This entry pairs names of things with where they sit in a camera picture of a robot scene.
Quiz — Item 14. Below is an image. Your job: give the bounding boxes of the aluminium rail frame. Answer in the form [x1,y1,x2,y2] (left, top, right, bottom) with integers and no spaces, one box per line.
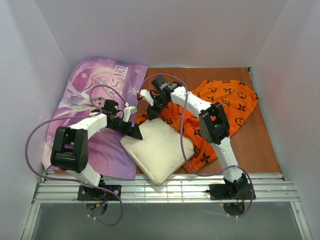
[21,172,312,240]

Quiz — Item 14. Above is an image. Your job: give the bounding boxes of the cream white pillow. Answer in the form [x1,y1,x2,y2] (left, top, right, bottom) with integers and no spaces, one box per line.
[120,118,194,186]

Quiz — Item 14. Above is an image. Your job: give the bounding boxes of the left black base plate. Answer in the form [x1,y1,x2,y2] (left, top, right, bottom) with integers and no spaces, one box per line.
[76,184,122,202]

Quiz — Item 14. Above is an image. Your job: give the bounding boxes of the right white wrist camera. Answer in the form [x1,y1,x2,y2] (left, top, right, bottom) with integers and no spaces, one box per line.
[136,89,154,106]

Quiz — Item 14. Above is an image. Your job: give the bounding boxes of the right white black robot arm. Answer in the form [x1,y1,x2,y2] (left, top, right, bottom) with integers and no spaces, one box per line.
[137,74,248,198]

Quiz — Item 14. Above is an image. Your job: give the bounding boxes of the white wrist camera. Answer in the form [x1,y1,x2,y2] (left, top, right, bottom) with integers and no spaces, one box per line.
[122,105,137,122]
[136,89,154,106]

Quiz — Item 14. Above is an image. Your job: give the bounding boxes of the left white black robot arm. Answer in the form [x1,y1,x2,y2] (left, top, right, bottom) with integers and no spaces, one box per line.
[50,99,143,187]

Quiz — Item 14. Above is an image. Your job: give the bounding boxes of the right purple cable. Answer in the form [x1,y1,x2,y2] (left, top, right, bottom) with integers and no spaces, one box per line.
[142,73,256,219]

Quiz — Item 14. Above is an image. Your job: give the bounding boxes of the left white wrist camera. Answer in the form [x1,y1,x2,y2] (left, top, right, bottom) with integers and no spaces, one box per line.
[122,105,137,122]

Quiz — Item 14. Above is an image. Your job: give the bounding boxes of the orange black patterned pillowcase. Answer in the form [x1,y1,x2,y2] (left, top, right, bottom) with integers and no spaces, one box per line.
[134,79,260,175]

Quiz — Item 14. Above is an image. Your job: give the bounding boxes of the purple Elsa printed cloth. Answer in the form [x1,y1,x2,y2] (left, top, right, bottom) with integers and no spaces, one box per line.
[42,57,148,180]

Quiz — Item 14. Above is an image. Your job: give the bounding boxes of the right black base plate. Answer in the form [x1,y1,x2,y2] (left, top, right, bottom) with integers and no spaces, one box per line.
[204,184,253,200]

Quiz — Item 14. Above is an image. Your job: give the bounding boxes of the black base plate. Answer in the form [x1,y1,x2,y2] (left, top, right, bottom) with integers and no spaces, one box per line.
[204,184,253,200]
[76,184,122,202]

